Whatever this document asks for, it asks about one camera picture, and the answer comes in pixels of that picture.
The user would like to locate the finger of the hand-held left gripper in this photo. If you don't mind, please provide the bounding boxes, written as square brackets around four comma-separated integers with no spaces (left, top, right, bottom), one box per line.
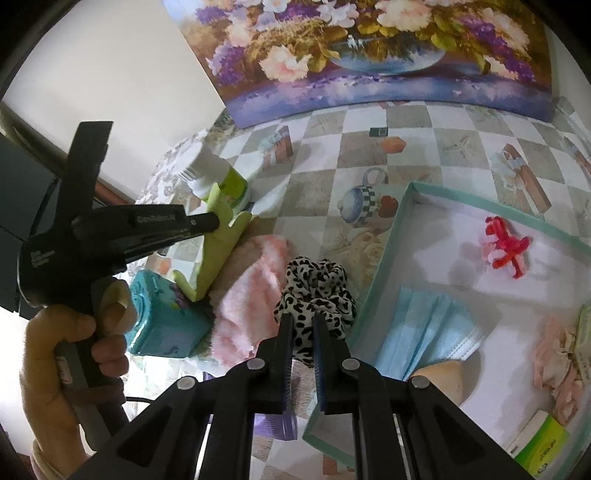
[69,207,221,267]
[50,121,115,232]

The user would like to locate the shallow teal cardboard box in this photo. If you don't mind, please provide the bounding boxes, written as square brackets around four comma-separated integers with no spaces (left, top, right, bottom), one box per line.
[302,181,591,480]

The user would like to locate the person's left forearm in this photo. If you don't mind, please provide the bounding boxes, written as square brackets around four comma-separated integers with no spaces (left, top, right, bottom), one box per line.
[25,445,65,480]

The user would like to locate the dark cabinet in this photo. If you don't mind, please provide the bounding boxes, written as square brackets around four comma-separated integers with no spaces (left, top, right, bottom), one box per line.
[0,134,61,319]

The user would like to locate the white bottle with green label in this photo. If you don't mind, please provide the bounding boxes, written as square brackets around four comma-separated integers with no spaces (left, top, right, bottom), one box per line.
[178,141,252,210]

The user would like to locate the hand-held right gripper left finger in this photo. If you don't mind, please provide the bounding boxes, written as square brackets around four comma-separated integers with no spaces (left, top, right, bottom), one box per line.
[60,314,301,480]

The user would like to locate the pink scrunchie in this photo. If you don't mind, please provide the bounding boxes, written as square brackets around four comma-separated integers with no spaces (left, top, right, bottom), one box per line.
[532,316,585,425]

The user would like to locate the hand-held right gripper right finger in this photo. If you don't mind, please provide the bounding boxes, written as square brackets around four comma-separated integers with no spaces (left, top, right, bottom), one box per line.
[311,315,520,480]

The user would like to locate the person's left hand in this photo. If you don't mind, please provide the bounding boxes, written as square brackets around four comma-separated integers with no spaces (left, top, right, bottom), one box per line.
[18,279,139,476]

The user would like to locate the blue face mask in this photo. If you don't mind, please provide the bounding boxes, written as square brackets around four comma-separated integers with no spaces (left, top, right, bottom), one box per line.
[374,286,485,381]

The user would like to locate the leopard print scrunchie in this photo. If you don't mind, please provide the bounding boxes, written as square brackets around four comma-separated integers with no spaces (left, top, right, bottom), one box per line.
[272,256,358,367]

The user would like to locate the light green packet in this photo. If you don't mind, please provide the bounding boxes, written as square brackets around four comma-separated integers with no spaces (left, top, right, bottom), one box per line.
[173,182,252,303]

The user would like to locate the pink fluffy cloth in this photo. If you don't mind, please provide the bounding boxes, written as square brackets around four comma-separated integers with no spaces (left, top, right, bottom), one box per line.
[210,234,296,361]

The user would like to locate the flower painting canvas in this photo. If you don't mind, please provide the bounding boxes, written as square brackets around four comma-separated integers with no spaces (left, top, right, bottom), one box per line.
[161,0,555,130]

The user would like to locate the teal plastic case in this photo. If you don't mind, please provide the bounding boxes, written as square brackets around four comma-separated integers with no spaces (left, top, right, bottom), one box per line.
[126,270,213,358]

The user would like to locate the brown wooden frame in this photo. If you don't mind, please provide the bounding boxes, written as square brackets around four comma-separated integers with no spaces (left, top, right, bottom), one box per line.
[0,102,134,206]

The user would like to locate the green and white carton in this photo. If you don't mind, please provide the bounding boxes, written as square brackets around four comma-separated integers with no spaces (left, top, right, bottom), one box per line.
[505,411,571,478]

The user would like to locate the purple tissue packet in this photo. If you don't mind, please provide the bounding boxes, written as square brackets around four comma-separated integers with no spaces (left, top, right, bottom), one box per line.
[252,408,298,441]

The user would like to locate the beige makeup sponge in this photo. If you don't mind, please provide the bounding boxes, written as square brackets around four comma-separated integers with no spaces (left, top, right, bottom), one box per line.
[409,359,466,407]

